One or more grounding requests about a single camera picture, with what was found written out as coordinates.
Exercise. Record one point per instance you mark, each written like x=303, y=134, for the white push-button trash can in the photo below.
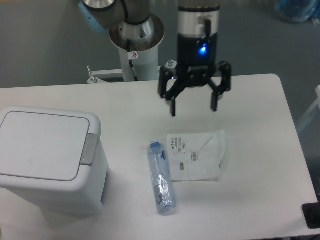
x=82, y=195

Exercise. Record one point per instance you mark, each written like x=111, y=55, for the white plastic packaging bag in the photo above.
x=196, y=157

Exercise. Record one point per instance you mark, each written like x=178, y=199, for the black object at table edge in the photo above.
x=311, y=212

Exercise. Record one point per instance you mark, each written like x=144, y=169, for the white frame at right edge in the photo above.
x=310, y=114

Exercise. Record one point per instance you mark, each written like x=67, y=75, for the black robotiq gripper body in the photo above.
x=196, y=60

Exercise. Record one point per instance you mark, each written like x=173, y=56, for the clear plastic water bottle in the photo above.
x=161, y=178

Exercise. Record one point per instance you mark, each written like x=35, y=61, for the white pedestal base frame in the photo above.
x=117, y=75

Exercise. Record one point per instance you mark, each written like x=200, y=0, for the grey trash can push button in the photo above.
x=89, y=149

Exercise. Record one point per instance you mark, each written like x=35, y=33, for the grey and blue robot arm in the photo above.
x=137, y=33

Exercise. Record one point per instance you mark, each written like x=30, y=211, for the white trash can lid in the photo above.
x=42, y=146

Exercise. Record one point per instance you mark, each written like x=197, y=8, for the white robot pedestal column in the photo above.
x=145, y=62

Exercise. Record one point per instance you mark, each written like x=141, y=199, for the blue plastic bag on floor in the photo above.
x=298, y=11

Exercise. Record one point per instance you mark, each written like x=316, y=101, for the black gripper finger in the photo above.
x=225, y=69
x=172, y=82

